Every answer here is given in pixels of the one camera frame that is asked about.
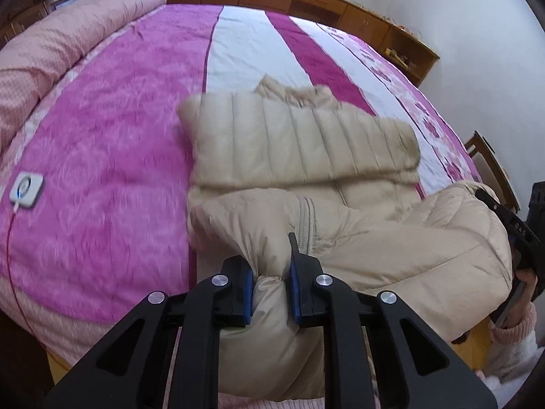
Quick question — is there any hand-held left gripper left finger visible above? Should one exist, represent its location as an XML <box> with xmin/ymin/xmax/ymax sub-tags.
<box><xmin>43</xmin><ymin>256</ymin><xmax>256</xmax><ymax>409</ymax></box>

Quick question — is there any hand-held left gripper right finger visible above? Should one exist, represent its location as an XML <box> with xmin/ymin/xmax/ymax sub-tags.
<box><xmin>289</xmin><ymin>232</ymin><xmax>499</xmax><ymax>409</ymax></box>

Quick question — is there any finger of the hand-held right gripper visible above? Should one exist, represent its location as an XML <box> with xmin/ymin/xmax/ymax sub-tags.
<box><xmin>474</xmin><ymin>187</ymin><xmax>514</xmax><ymax>231</ymax></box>

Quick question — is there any beige puffer jacket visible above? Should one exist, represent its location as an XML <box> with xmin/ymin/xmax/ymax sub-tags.
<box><xmin>176</xmin><ymin>74</ymin><xmax>514</xmax><ymax>403</ymax></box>

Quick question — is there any person's right forearm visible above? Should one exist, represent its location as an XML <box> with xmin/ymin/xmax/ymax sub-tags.
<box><xmin>477</xmin><ymin>302</ymin><xmax>543</xmax><ymax>397</ymax></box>

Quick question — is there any person's right hand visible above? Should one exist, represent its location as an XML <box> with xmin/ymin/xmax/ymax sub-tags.
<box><xmin>518</xmin><ymin>269</ymin><xmax>541</xmax><ymax>307</ymax></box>

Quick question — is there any wooden chair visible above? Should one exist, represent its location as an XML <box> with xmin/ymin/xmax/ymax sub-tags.
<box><xmin>464</xmin><ymin>130</ymin><xmax>520</xmax><ymax>214</ymax></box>

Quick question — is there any magenta and white striped bedspread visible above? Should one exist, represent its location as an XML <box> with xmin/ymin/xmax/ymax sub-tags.
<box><xmin>0</xmin><ymin>3</ymin><xmax>482</xmax><ymax>350</ymax></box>

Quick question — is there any white square controller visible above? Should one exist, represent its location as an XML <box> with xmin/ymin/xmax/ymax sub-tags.
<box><xmin>9</xmin><ymin>173</ymin><xmax>44</xmax><ymax>209</ymax></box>

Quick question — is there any pink checkered rolled quilt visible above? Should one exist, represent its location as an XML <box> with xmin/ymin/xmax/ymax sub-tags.
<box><xmin>0</xmin><ymin>0</ymin><xmax>168</xmax><ymax>154</ymax></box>

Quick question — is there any thin controller cable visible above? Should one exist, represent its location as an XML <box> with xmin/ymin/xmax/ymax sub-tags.
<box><xmin>5</xmin><ymin>204</ymin><xmax>35</xmax><ymax>337</ymax></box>

